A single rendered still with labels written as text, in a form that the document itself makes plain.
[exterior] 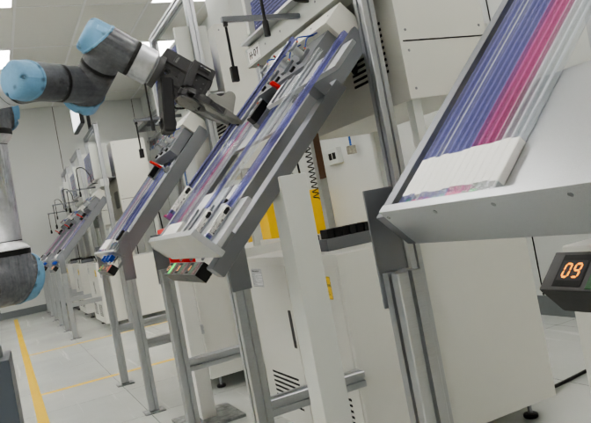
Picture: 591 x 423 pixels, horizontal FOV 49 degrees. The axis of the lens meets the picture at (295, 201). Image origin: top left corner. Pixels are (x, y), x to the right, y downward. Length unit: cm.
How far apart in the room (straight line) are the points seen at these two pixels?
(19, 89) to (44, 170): 913
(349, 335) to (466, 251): 44
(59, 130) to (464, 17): 892
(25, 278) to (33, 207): 869
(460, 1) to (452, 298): 88
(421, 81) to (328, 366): 92
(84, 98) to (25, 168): 904
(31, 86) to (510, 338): 145
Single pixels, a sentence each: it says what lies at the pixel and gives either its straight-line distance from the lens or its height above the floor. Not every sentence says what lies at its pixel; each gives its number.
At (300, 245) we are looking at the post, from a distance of 130.
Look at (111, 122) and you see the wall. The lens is 1066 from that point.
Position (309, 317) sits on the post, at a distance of 131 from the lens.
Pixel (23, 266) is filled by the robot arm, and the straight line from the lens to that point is 168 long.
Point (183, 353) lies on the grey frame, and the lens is 230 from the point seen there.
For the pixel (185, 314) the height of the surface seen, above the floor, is 43.
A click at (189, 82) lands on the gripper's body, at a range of 138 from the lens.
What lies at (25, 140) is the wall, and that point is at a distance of 1049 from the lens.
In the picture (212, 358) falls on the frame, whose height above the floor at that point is 30.
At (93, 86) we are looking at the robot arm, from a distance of 140.
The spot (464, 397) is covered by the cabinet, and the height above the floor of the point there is 15.
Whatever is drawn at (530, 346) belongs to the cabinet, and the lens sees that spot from 210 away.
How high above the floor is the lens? 75
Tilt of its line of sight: 1 degrees up
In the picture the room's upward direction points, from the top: 11 degrees counter-clockwise
